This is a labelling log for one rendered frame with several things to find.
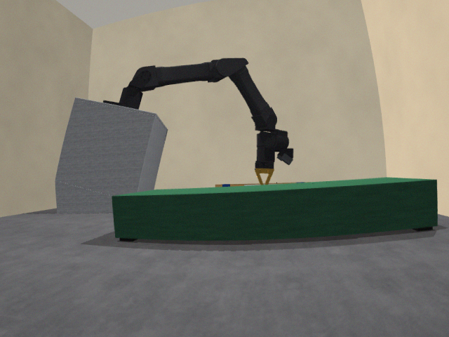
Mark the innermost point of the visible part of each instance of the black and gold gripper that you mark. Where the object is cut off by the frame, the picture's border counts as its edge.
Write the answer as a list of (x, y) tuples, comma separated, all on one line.
[(265, 168)]

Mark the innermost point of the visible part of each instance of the low green platform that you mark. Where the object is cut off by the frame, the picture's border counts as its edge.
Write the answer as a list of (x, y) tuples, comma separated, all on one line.
[(279, 211)]

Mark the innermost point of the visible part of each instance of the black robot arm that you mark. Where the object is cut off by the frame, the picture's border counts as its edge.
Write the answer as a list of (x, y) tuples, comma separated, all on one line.
[(151, 77)]

